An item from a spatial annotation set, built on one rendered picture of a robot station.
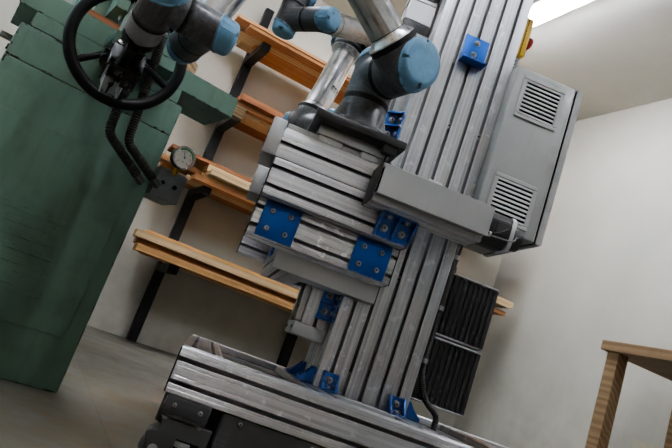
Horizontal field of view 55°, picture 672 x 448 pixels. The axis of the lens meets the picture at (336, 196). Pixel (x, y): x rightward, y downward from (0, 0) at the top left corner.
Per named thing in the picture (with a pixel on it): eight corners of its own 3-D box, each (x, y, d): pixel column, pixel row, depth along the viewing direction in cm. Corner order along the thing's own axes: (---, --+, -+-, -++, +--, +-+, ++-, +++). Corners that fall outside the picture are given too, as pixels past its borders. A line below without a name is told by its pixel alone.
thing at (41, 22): (30, 24, 156) (37, 11, 157) (18, 43, 174) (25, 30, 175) (176, 103, 176) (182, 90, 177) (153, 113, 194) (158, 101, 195)
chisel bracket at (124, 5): (113, 10, 178) (126, -16, 180) (101, 22, 190) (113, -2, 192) (138, 24, 182) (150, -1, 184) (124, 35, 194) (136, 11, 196)
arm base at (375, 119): (373, 156, 167) (385, 122, 169) (389, 141, 152) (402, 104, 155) (319, 134, 165) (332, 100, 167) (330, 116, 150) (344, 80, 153)
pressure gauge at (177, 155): (166, 169, 168) (178, 141, 169) (162, 170, 171) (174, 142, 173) (188, 179, 171) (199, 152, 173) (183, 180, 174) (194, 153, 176)
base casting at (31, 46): (3, 51, 153) (20, 19, 155) (-18, 89, 201) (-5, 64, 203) (171, 136, 175) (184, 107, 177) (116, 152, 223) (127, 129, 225)
